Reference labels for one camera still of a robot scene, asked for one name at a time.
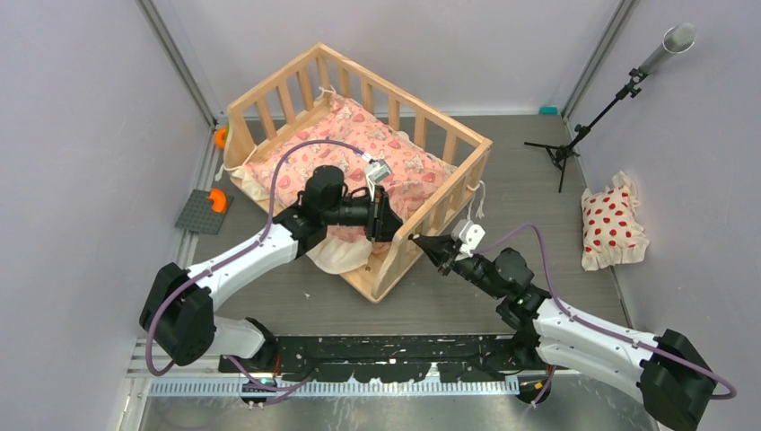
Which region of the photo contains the orange arch toy block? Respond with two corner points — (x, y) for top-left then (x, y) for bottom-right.
(206, 188), (229, 214)

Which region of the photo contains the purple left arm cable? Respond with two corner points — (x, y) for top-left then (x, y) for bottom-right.
(144, 138), (376, 407)

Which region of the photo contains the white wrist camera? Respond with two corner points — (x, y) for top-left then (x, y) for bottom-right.
(450, 219), (485, 249)
(363, 159), (392, 193)

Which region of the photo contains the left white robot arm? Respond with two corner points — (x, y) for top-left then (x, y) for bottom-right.
(139, 165), (403, 372)

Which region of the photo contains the orange and green toy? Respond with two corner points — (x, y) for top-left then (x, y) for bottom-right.
(214, 126), (229, 151)

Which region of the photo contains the small teal block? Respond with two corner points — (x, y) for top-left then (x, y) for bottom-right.
(538, 106), (559, 116)

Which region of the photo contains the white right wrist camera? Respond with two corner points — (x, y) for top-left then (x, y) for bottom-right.
(450, 219), (485, 249)

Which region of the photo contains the pink unicorn print cushion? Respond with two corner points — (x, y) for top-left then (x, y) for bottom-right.
(214, 86), (487, 276)

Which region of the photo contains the grey building block plate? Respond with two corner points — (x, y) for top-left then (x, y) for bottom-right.
(175, 189), (234, 234)

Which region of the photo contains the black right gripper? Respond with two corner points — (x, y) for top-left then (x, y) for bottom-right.
(415, 233), (505, 300)

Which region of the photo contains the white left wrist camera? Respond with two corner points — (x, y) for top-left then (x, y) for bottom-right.
(363, 159), (392, 193)

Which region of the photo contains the wooden slatted pet bed frame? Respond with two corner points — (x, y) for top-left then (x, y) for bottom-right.
(223, 42), (493, 303)

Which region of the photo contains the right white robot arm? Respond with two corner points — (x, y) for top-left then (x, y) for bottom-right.
(409, 234), (717, 430)

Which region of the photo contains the white strawberry print pillow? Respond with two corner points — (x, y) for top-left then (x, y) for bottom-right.
(581, 172), (650, 271)

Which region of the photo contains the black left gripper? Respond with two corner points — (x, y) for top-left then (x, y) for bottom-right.
(324, 187), (414, 244)

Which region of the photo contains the microphone on black stand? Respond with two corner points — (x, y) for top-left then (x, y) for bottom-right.
(524, 22), (697, 193)

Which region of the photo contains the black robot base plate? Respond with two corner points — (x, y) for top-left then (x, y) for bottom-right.
(239, 335), (549, 383)

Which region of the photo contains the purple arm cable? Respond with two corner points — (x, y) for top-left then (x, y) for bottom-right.
(144, 138), (376, 407)
(475, 222), (739, 407)

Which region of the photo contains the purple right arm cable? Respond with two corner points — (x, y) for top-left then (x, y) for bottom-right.
(475, 222), (739, 407)

